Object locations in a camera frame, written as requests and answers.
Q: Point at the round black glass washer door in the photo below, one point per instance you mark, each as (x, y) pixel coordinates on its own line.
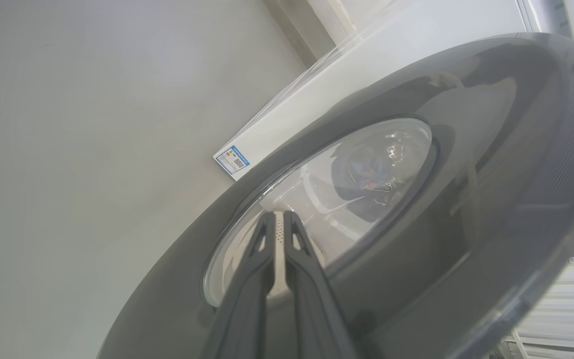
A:
(466, 249)

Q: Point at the blue energy label sticker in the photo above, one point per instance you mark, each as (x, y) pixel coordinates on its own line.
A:
(232, 159)

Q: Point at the blue patterned garment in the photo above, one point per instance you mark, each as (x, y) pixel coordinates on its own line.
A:
(366, 174)

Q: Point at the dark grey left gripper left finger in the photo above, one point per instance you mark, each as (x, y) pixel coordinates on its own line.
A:
(247, 309)

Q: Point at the white front-load washing machine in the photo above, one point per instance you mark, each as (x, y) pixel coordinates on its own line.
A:
(366, 75)

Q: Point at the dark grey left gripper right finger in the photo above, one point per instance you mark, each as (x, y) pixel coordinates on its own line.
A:
(312, 309)

